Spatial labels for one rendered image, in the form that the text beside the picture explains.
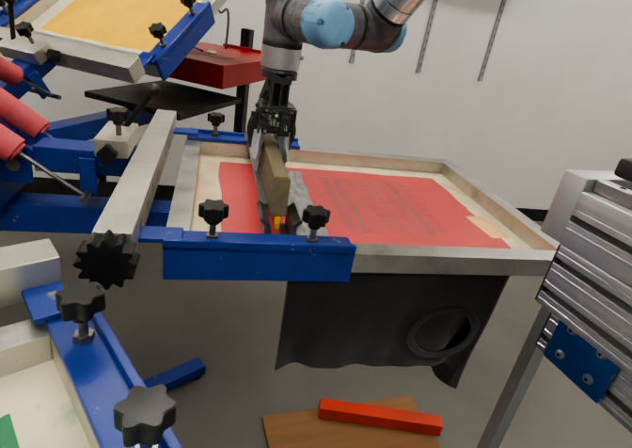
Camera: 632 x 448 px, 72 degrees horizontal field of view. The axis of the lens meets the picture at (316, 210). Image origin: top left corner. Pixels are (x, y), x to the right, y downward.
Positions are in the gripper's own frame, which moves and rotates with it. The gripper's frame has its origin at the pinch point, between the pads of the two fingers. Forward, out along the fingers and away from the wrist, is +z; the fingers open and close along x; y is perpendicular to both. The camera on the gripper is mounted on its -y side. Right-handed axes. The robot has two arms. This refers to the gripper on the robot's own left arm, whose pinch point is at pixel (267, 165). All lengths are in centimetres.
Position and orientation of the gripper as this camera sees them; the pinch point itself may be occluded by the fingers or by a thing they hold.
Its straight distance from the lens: 94.3
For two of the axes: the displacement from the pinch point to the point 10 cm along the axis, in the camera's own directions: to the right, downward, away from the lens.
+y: 2.0, 4.4, -8.8
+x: 9.7, 0.5, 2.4
